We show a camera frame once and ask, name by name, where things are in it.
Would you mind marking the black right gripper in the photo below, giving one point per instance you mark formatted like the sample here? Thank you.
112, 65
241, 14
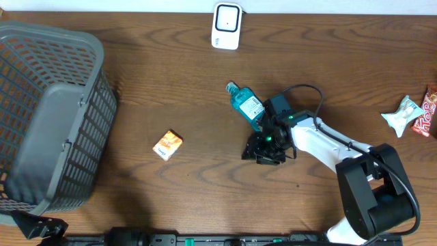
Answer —
255, 152

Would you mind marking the teal mouthwash bottle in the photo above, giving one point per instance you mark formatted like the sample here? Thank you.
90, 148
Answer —
247, 103

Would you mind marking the small orange tissue pack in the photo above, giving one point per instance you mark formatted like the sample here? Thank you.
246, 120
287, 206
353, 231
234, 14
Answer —
167, 145

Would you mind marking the mint green snack pouch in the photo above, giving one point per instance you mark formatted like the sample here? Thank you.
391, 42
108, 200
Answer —
407, 111

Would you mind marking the red Top chocolate bar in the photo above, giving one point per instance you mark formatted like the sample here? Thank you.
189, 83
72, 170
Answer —
423, 123

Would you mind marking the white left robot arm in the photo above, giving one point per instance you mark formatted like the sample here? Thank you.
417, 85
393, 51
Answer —
49, 229

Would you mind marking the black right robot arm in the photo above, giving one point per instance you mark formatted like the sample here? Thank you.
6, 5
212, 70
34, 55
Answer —
375, 191

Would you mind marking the white barcode scanner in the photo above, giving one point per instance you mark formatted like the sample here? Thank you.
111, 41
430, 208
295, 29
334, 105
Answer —
226, 26

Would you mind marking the grey plastic shopping basket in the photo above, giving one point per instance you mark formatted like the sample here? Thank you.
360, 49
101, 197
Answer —
57, 110

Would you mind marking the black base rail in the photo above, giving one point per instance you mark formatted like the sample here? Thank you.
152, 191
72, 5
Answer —
127, 237

